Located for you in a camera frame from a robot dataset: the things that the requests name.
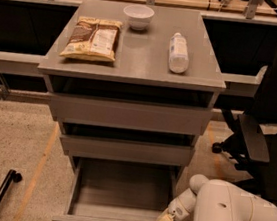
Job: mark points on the white bowl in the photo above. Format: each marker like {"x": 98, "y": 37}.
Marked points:
{"x": 138, "y": 16}

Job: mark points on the black office chair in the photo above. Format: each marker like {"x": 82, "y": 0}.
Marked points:
{"x": 253, "y": 143}

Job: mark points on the grey bottom drawer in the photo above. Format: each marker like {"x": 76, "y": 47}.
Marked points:
{"x": 105, "y": 190}

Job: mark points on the grey top drawer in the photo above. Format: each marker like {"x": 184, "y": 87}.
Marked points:
{"x": 130, "y": 115}

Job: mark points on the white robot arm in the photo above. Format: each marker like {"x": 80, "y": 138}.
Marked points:
{"x": 217, "y": 200}

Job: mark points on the clear plastic bottle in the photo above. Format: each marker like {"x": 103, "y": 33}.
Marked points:
{"x": 178, "y": 54}

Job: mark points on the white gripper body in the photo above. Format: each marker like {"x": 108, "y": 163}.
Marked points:
{"x": 176, "y": 208}

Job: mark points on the grey drawer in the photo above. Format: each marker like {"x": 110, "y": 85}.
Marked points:
{"x": 105, "y": 190}
{"x": 130, "y": 115}
{"x": 127, "y": 150}

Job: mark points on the brown yellow snack bag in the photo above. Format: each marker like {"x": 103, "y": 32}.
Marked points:
{"x": 93, "y": 39}

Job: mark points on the grey middle drawer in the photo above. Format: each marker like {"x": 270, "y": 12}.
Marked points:
{"x": 127, "y": 150}

